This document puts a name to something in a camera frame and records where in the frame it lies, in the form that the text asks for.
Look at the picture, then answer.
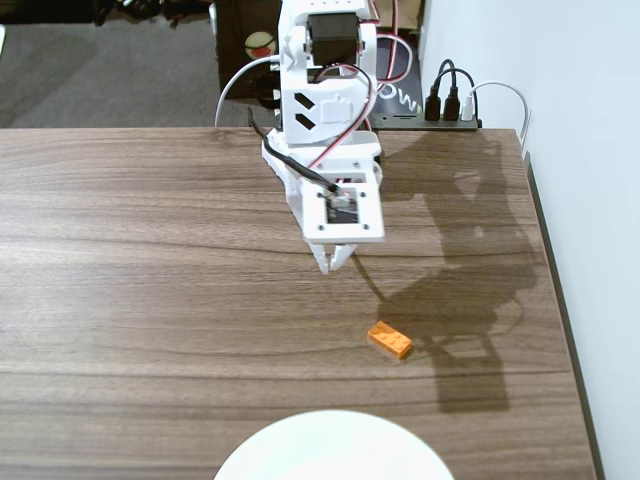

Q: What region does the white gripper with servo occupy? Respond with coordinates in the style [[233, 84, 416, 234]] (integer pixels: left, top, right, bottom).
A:
[[261, 129, 386, 275]]

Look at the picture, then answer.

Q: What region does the orange lego block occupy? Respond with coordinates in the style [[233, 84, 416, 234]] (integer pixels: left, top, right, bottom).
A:
[[366, 319, 415, 362]]

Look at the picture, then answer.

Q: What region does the white round plate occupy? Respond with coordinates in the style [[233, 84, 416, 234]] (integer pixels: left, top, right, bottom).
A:
[[213, 409, 455, 480]]

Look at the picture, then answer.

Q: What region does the black power strip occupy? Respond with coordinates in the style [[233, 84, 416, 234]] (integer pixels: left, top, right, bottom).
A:
[[368, 112, 484, 132]]

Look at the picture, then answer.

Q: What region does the round cream and red sticker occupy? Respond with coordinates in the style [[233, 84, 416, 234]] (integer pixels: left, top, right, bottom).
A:
[[244, 30, 278, 60]]

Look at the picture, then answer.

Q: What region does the dark brown cabinet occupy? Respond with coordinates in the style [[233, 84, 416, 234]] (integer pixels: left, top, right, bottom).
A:
[[214, 0, 282, 109]]

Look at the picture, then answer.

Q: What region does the brown cardboard box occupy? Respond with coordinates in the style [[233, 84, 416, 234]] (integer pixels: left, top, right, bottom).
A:
[[369, 0, 426, 36]]

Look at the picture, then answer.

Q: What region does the black equipment pile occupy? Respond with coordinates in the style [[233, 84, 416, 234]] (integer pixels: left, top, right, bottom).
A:
[[0, 0, 214, 29]]

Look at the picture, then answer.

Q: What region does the wrist camera on white mount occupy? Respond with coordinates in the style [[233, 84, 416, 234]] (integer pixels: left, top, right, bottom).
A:
[[298, 172, 387, 245]]

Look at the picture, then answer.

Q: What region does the black camera cable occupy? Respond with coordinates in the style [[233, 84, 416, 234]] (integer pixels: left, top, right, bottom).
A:
[[247, 107, 346, 196]]

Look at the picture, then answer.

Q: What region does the red white black servo wire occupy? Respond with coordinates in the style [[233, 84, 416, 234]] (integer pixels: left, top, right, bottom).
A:
[[307, 62, 377, 174], [372, 0, 416, 84]]

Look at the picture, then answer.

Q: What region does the black plug with cable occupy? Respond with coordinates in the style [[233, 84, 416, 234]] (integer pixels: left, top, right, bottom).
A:
[[432, 68, 476, 123], [423, 58, 457, 123]]

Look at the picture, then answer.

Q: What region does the thin white cable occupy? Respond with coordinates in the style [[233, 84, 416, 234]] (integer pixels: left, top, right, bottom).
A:
[[213, 55, 281, 129]]

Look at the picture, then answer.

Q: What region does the white plug with cable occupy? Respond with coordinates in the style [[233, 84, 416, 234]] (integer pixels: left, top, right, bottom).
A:
[[460, 79, 532, 151]]

